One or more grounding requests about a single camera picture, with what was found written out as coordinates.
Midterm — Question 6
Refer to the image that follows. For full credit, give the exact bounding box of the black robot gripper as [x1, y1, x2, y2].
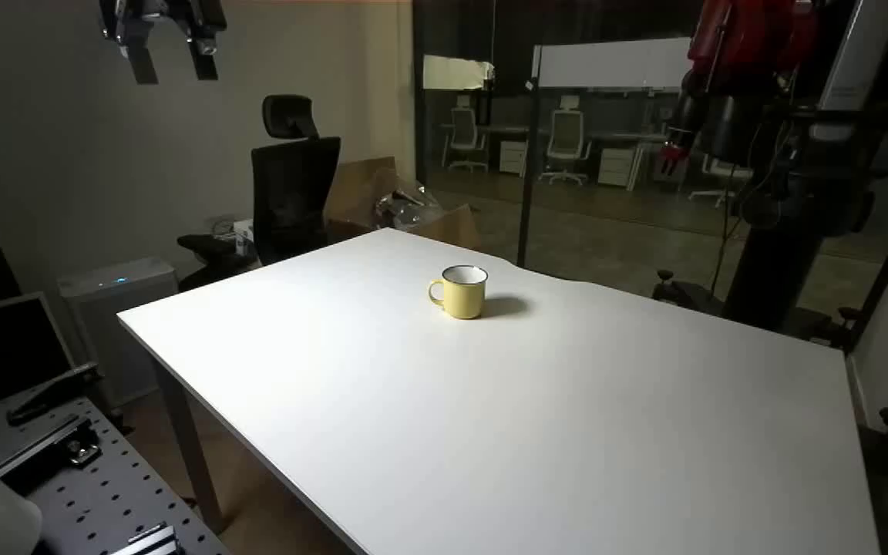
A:
[98, 0, 231, 90]

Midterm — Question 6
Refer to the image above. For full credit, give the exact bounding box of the yellow enamel cup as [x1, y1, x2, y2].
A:
[425, 263, 493, 324]

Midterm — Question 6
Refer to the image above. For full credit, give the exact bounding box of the black office chair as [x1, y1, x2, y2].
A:
[175, 92, 344, 291]

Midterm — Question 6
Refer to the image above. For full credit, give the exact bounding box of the brown cardboard box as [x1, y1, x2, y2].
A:
[324, 155, 484, 248]

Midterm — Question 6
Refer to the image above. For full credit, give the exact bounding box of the grey air purifier box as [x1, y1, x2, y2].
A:
[55, 255, 181, 410]

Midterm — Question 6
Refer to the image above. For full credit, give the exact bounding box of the clear plastic bag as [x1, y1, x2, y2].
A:
[372, 182, 449, 232]

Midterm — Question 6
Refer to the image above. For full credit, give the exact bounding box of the small white panel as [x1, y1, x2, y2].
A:
[420, 52, 497, 96]

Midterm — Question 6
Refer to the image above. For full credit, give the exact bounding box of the white mesh office chair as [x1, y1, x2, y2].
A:
[440, 92, 493, 174]
[536, 92, 593, 191]

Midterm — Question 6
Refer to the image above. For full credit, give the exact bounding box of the dark computer monitor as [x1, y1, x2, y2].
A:
[0, 290, 76, 418]

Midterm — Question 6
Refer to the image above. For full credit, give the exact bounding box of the black monitor stand base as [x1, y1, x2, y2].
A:
[4, 360, 105, 427]

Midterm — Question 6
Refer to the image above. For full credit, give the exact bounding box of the black vertical stand pole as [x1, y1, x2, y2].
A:
[513, 44, 550, 268]

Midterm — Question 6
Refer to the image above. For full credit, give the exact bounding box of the white table leg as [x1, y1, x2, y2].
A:
[147, 356, 229, 534]

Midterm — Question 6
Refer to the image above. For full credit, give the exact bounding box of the small black clamp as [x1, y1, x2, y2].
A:
[59, 427, 107, 470]

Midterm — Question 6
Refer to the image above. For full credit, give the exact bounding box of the large white panel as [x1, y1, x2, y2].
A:
[530, 35, 696, 92]

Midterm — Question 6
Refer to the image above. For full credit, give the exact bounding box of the grey perforated breadboard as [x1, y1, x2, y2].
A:
[0, 395, 229, 555]

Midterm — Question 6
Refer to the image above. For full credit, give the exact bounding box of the white drawer cabinet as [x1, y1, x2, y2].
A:
[594, 142, 654, 194]

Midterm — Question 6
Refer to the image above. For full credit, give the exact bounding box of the red and black robot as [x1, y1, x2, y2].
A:
[658, 0, 885, 334]

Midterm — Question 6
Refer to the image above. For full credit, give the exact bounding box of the silver metal bracket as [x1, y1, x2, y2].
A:
[103, 521, 181, 555]

